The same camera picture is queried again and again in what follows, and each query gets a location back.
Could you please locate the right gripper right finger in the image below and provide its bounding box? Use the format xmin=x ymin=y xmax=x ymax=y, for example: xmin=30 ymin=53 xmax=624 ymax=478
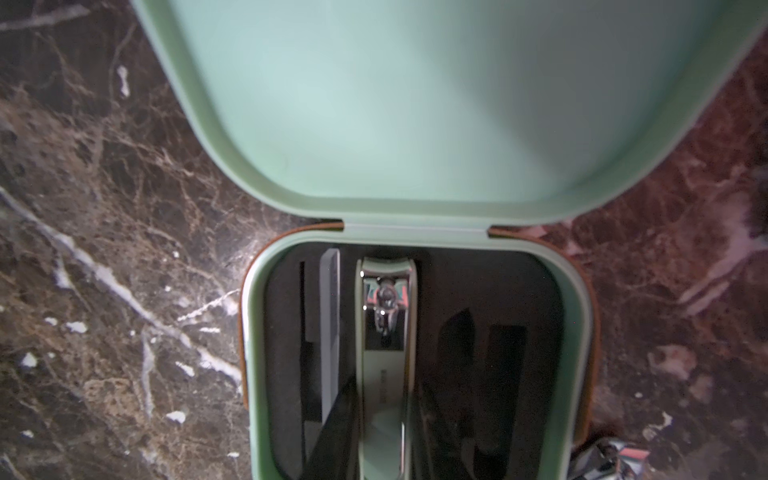
xmin=413 ymin=383 xmax=471 ymax=480

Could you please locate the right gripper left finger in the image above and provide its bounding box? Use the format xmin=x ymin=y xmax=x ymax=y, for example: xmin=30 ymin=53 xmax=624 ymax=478
xmin=300 ymin=377 xmax=360 ymax=480

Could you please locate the green large nail clipper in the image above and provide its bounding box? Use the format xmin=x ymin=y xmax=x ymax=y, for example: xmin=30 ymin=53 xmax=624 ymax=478
xmin=355 ymin=257 xmax=418 ymax=479

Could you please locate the mint green clipper case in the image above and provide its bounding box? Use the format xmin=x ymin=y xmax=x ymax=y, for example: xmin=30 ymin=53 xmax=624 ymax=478
xmin=134 ymin=1 xmax=767 ymax=479

